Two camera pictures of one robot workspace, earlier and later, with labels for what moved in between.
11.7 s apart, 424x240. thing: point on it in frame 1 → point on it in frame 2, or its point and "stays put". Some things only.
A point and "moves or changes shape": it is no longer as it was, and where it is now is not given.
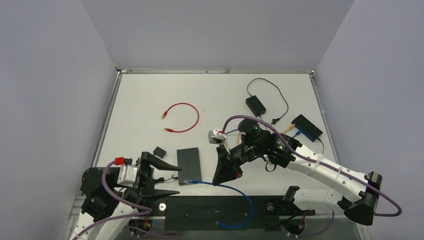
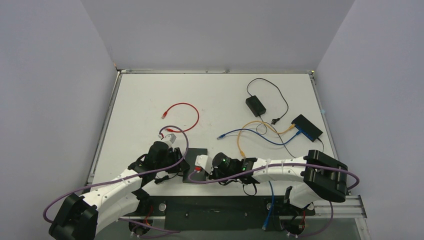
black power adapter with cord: x=255 y=105 stays put
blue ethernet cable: x=252 y=212 → x=264 y=227
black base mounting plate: x=226 y=212 stays put
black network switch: x=188 y=159 moves or changes shape
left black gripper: x=146 y=181 → x=181 y=167
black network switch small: x=306 y=128 stays put
